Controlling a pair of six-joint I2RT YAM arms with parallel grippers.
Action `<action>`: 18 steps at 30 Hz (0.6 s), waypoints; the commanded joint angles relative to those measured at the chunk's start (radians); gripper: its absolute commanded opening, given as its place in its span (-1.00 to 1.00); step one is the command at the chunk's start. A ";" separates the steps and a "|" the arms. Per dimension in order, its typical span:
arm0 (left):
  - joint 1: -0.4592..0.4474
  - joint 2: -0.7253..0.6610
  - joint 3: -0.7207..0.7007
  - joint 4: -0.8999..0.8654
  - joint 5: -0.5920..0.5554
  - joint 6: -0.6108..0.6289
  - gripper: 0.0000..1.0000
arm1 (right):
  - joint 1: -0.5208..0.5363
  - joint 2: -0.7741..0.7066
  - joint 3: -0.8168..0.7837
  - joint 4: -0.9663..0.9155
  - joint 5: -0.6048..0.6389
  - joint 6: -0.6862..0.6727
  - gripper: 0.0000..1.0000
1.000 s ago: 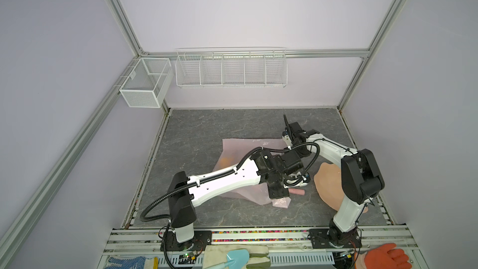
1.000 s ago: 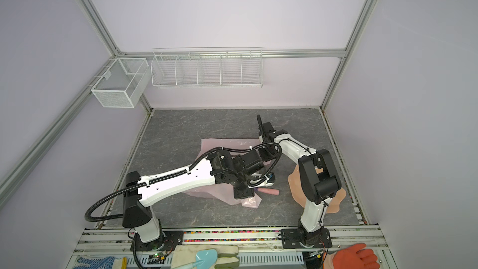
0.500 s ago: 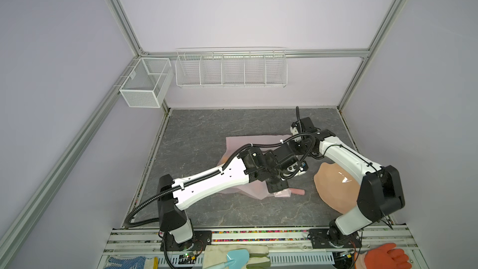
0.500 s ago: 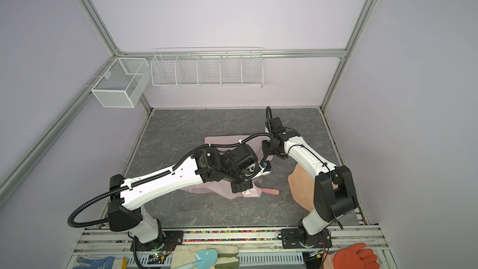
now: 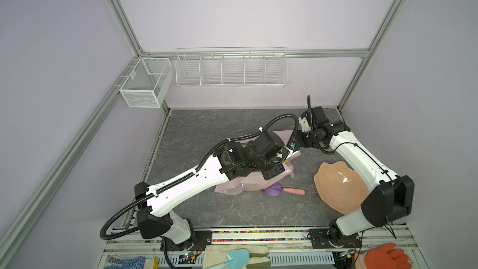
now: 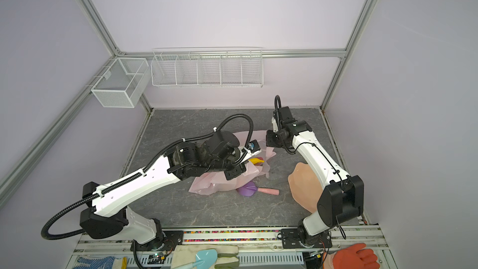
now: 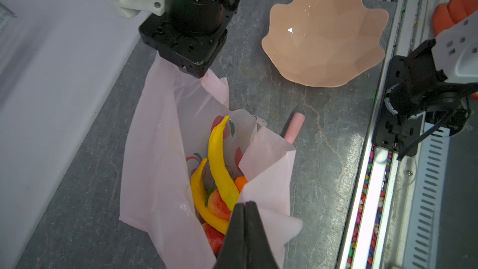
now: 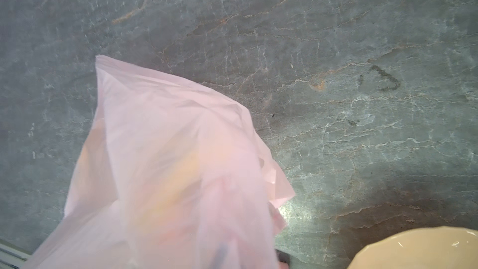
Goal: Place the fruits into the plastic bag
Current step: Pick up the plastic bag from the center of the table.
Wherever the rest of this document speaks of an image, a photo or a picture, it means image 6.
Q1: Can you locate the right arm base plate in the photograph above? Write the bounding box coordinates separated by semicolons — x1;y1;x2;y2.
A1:
278;227;332;249

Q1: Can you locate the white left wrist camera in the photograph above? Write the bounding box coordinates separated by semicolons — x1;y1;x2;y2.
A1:
245;139;261;156

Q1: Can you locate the small white wire basket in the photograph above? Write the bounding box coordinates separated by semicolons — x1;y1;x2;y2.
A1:
92;57;151;108

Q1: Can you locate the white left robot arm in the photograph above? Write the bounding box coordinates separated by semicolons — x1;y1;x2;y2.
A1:
41;130;260;244

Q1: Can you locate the purple scoop pink handle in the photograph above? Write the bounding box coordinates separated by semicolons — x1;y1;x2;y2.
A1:
236;181;280;197

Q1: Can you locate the beige work glove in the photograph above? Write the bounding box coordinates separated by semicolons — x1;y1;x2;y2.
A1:
171;245;240;269

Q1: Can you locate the pink printed plastic bag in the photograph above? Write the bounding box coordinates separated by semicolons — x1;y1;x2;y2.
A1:
189;130;276;196

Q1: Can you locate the teal plastic trowel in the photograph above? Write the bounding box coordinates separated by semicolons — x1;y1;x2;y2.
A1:
173;249;218;269

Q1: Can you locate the orange rubber glove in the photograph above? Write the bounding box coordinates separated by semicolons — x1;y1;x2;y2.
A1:
321;243;380;269

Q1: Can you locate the beige wavy fruit plate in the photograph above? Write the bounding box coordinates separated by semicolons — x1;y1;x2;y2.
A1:
288;163;323;213

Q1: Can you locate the yellow banana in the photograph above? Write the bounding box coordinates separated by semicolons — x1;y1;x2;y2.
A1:
249;158;265;165

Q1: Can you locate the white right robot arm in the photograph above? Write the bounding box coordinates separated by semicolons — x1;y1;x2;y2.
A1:
266;106;364;247

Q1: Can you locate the long white wire shelf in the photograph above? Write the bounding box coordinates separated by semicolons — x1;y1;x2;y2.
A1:
150;47;264;88

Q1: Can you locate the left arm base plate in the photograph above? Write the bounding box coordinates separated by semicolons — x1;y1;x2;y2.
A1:
136;230;184;252

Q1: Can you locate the blue knitted glove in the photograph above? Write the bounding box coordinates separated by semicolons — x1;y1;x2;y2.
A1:
73;257;116;269

